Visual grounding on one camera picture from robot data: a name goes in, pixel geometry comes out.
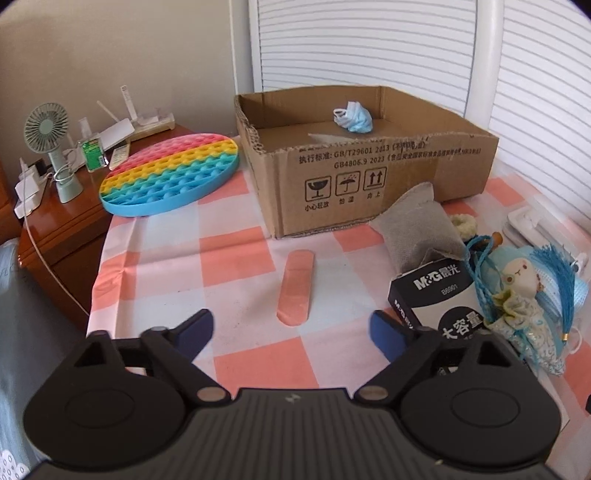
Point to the white remote control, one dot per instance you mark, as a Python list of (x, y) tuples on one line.
[(119, 156)]

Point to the pink adhesive bandage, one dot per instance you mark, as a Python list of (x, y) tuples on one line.
[(295, 286)]

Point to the wooden nightstand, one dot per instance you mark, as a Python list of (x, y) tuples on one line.
[(60, 240)]

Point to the green labelled bottle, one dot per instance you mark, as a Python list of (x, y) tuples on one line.
[(93, 152)]

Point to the white router with antennas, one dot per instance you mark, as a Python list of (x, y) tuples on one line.
[(115, 134)]

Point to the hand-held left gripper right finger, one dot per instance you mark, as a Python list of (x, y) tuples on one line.
[(385, 334)]

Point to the beige tray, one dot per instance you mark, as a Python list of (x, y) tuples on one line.
[(154, 122)]

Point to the rainbow silicone bubble toy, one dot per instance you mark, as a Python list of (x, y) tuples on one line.
[(171, 170)]

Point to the small green desk fan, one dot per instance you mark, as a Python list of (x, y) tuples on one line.
[(46, 129)]

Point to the white folding device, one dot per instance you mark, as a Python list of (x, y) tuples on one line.
[(531, 221)]

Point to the brown cardboard box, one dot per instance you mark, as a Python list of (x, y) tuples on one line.
[(323, 194)]

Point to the grey fabric sachet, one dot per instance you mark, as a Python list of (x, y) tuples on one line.
[(415, 230)]

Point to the white louvered door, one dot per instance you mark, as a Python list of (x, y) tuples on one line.
[(346, 41), (545, 92)]

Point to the pink checkered tablecloth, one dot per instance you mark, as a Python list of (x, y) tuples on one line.
[(231, 277)]

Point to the cream fluffy scrunchie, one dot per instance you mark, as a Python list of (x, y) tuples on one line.
[(461, 224)]

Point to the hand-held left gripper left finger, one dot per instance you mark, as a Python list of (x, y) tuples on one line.
[(196, 330)]

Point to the white power adapter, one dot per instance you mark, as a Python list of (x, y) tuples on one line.
[(30, 189)]

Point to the blue tasselled plush doll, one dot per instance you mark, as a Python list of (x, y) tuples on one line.
[(517, 277)]

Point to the black and white carton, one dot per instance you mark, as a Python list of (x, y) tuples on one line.
[(438, 295)]

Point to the grey bed cover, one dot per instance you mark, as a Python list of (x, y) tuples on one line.
[(32, 346)]

